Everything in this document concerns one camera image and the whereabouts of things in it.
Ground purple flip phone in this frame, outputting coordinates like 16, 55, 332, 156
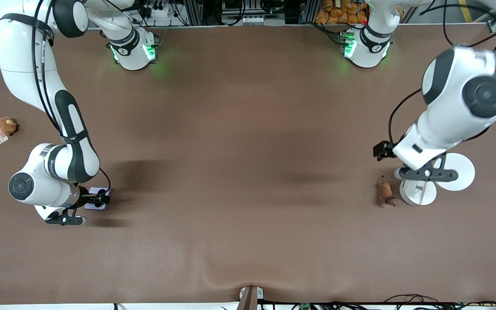
85, 187, 111, 211

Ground brown lion statue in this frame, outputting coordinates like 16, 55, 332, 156
375, 175, 397, 208

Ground white desk lamp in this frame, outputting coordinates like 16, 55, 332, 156
394, 152, 476, 207

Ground brown plush toy with tag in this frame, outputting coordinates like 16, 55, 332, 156
0, 117, 18, 145

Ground orange plush toys pile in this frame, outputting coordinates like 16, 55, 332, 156
315, 0, 368, 25

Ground white power strip with plugs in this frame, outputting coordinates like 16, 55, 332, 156
143, 3, 170, 19

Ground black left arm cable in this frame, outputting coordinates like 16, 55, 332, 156
387, 0, 496, 148

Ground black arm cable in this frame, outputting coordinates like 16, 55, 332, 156
32, 0, 112, 195
387, 0, 496, 148

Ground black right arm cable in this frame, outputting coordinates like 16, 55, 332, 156
32, 0, 112, 195

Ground black cable bundle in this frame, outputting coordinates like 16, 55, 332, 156
265, 294, 496, 310

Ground camera mount post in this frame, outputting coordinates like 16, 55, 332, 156
239, 285, 265, 310

